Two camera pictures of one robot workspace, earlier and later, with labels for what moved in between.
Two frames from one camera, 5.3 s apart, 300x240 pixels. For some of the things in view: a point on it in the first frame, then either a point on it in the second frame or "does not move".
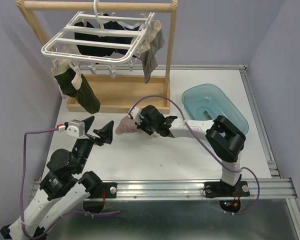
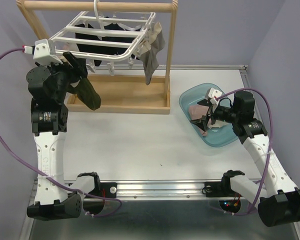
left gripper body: x=96 y=140 -> x=64 y=74
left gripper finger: x=88 y=122 -> x=63 y=60
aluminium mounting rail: x=196 y=189 does not move
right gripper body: x=148 y=128 -> x=224 y=113
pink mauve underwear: x=126 y=125 -> x=196 y=112
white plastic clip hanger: x=105 y=39 does not move
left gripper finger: x=106 y=133 -> x=78 y=64
